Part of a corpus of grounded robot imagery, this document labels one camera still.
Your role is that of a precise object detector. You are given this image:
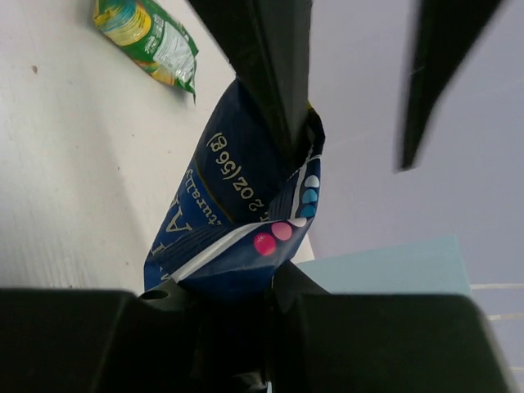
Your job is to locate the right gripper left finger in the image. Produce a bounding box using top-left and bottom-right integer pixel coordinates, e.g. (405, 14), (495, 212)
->
(1, 282), (268, 392)

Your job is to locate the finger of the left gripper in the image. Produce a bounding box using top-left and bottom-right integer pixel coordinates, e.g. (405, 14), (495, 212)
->
(190, 0), (312, 160)
(399, 0), (504, 170)

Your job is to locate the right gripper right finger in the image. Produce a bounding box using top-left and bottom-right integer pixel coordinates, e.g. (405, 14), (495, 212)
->
(271, 262), (518, 392)

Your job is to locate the green snack bag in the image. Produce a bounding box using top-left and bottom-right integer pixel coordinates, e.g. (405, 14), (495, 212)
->
(93, 0), (198, 95)

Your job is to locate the blue snack bag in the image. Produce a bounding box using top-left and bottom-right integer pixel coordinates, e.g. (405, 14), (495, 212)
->
(143, 81), (325, 302)

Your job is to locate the light blue paper bag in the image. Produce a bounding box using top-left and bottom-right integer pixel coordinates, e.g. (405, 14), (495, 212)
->
(298, 237), (471, 296)

